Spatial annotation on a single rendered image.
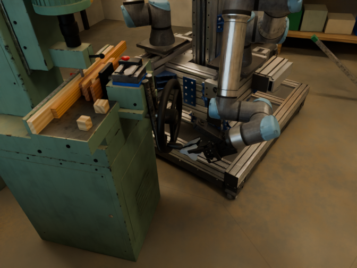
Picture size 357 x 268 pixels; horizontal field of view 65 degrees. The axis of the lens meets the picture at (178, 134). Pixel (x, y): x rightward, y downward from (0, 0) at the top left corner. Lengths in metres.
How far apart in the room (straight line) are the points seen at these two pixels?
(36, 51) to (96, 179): 0.50
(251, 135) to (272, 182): 1.08
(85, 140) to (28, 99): 0.38
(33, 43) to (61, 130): 0.32
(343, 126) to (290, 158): 0.63
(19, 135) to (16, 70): 0.24
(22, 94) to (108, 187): 0.48
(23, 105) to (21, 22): 0.32
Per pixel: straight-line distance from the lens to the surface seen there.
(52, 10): 0.99
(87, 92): 1.06
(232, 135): 0.94
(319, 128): 2.53
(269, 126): 0.91
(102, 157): 1.03
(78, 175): 1.18
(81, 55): 1.06
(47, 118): 1.01
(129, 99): 1.02
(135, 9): 1.63
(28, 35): 1.10
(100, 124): 0.95
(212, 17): 1.57
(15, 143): 1.24
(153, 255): 1.64
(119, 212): 1.27
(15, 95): 1.25
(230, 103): 1.00
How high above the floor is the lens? 1.44
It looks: 39 degrees down
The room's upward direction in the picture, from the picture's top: 3 degrees counter-clockwise
